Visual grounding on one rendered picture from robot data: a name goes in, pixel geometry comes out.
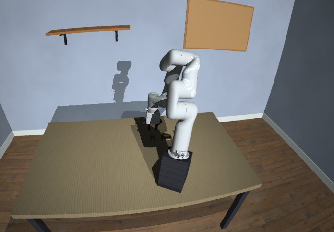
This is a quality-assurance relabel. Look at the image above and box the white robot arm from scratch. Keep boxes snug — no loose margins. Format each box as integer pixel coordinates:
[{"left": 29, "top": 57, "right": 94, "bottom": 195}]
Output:
[{"left": 146, "top": 49, "right": 200, "bottom": 159}]

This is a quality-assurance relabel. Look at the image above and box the brown shallow tray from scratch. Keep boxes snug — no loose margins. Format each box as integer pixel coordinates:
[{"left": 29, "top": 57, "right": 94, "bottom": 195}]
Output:
[{"left": 161, "top": 135, "right": 171, "bottom": 140}]

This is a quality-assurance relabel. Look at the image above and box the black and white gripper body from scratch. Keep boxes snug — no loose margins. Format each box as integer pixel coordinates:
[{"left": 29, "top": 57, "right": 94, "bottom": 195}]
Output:
[{"left": 146, "top": 110, "right": 160, "bottom": 124}]

